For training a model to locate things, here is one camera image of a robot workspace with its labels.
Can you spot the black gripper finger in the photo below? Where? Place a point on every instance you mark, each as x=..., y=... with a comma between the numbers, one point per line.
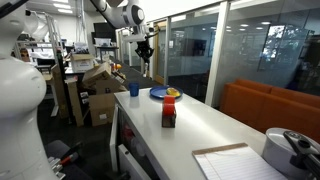
x=142, y=65
x=149, y=64

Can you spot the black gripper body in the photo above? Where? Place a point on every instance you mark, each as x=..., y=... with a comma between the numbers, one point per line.
x=144, y=50

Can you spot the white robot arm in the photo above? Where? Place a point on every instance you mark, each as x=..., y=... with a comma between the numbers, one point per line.
x=130, y=16

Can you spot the blue plastic cup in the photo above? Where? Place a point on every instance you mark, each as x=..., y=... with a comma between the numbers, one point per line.
x=134, y=89

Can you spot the blue round plate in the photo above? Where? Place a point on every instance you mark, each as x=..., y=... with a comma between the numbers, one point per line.
x=159, y=92

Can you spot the yellow toy corn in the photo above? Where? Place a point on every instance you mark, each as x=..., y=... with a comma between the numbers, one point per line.
x=173, y=92

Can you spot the red tape dispenser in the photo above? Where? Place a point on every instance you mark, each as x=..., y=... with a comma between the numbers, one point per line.
x=168, y=112

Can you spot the stacked cardboard boxes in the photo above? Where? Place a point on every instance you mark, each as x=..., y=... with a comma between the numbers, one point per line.
x=94, y=95

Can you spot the orange sofa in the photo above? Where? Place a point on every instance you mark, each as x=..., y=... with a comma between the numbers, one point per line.
x=263, y=106

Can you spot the white lined notepad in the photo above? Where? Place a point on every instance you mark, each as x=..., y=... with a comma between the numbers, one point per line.
x=234, y=162

